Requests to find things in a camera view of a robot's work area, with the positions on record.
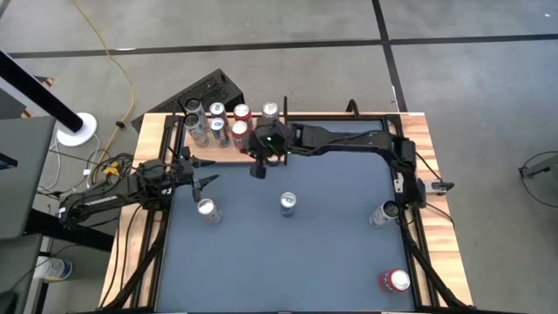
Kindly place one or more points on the small black curved hook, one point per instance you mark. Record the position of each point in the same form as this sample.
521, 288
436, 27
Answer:
352, 107

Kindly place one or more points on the red Fanta strawberry can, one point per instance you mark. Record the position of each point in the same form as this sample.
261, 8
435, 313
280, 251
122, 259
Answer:
394, 280
240, 134
242, 111

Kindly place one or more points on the white bottle with blue label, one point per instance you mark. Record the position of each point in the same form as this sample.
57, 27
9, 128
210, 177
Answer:
54, 269

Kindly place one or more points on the blue silver Red Bull can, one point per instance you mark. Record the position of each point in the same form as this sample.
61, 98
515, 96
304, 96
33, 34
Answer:
287, 203
220, 131
216, 109

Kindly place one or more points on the blue grey table mat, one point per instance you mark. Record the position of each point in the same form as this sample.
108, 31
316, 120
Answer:
331, 244

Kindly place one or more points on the silver Diet Coke can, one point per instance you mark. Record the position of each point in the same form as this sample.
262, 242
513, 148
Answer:
270, 110
209, 210

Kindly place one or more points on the yellow plug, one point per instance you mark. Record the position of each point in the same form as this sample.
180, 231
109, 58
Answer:
112, 168

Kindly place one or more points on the wooden shelf with black frame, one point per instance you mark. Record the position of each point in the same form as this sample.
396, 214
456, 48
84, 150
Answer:
218, 154

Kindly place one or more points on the grey cabinet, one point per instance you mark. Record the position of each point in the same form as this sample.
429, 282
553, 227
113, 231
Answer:
24, 174

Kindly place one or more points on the black metal table frame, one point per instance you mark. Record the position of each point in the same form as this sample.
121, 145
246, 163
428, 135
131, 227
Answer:
417, 288

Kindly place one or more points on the black floor beam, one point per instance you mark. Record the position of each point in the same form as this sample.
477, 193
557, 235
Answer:
70, 235

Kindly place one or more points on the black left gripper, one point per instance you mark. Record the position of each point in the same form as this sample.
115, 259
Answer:
181, 172

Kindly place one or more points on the tall white Celsius can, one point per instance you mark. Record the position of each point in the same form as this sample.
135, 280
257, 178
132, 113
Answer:
194, 106
195, 128
383, 213

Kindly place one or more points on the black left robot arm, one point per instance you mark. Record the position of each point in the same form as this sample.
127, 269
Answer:
100, 200

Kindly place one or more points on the black perforated metal box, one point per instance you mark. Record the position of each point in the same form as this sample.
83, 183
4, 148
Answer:
200, 89

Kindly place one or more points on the black pole with white base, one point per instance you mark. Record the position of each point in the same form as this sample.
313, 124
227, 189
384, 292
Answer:
39, 93

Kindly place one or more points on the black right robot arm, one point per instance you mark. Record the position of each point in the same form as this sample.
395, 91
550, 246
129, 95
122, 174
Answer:
349, 139

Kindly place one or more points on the small grey connector box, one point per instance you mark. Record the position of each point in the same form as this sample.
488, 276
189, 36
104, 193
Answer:
438, 186

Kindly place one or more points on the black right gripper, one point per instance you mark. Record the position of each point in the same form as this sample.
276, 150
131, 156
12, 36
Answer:
270, 139

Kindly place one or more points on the grey metal stand foot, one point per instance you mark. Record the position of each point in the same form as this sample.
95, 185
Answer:
542, 168

